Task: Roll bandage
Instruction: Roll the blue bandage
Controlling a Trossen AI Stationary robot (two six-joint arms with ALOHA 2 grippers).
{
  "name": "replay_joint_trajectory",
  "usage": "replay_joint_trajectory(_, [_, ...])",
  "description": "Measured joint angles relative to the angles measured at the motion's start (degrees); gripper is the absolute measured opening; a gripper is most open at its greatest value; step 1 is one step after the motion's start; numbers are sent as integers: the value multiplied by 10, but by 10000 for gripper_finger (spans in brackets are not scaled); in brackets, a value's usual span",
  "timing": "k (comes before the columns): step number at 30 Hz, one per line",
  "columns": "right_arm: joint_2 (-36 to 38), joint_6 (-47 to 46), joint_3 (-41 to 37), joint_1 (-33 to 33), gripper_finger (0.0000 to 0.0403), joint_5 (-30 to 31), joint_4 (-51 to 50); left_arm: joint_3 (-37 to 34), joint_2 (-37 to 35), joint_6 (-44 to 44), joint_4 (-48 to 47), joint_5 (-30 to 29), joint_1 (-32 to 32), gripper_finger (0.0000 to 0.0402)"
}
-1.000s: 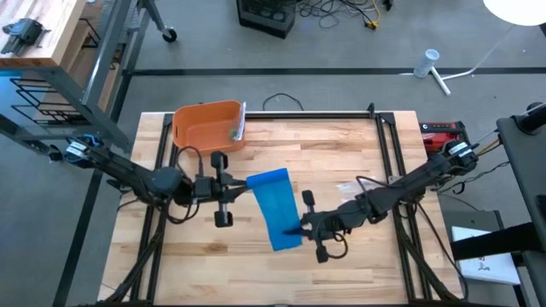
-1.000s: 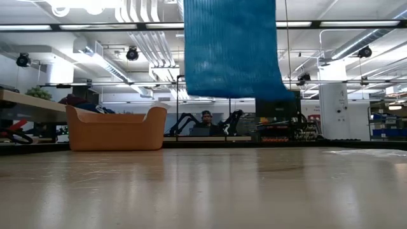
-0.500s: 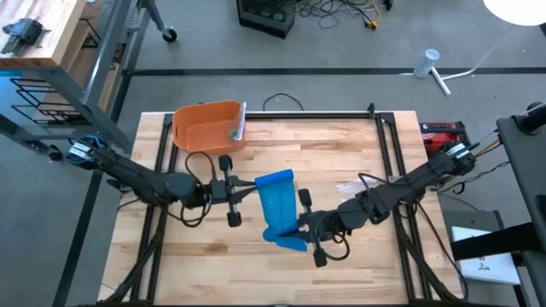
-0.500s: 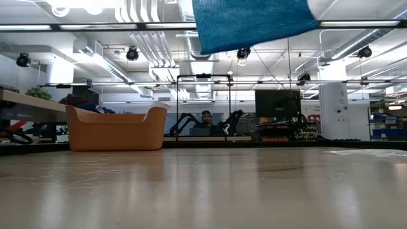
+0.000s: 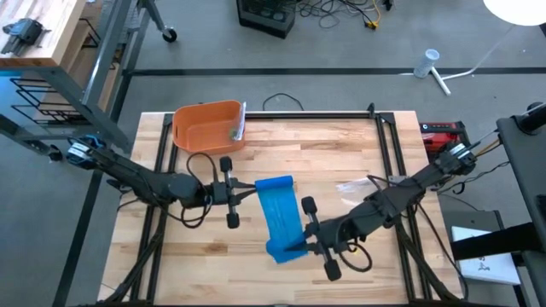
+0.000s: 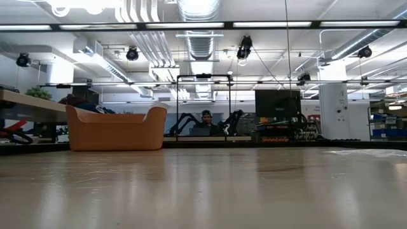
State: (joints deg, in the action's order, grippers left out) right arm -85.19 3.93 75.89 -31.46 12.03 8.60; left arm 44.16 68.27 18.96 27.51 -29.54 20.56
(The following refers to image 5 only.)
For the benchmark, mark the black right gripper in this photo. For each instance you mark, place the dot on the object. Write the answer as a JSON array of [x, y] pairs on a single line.
[[326, 236]]

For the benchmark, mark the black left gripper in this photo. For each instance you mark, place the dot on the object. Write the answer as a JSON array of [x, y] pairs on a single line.
[[224, 194]]

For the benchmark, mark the blue elastic bandage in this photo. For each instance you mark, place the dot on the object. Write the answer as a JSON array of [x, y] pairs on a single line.
[[281, 213]]

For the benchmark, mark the clear plastic zip bag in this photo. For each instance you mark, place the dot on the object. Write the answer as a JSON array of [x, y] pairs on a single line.
[[356, 185], [242, 119]]

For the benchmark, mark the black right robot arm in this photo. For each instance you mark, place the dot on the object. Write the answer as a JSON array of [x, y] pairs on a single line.
[[396, 194]]

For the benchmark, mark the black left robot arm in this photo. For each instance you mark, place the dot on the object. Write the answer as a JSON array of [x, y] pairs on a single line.
[[149, 183]]

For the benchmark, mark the orange plastic bin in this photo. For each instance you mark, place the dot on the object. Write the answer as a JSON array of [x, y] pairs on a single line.
[[205, 132]]

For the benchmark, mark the black computer case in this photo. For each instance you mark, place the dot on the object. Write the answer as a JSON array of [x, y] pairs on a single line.
[[264, 21]]

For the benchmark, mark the black caster wheel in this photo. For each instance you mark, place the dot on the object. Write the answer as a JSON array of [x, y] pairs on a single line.
[[170, 35]]

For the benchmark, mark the red black battery pack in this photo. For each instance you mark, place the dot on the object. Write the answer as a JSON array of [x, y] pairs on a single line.
[[439, 130]]

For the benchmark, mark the white paper sheet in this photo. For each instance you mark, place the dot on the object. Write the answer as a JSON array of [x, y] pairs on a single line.
[[482, 268]]

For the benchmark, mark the black flat bar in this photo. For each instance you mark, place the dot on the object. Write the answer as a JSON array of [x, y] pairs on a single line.
[[490, 243]]

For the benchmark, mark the grey metal table legs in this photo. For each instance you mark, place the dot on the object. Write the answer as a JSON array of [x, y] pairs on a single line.
[[104, 55]]

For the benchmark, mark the white lamp stand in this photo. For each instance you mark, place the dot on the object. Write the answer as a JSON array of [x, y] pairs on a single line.
[[441, 83]]

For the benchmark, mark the white plastic cylinder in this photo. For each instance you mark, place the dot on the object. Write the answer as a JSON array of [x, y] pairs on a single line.
[[425, 64]]

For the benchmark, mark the grey metal cart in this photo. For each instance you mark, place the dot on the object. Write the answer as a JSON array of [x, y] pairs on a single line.
[[524, 162]]

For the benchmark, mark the wooden side table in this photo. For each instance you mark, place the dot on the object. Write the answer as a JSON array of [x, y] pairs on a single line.
[[51, 25]]

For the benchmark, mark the black hand tool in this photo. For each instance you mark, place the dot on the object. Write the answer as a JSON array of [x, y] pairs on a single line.
[[23, 34]]

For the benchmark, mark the white lamp shade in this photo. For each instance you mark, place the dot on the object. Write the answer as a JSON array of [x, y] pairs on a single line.
[[516, 10]]

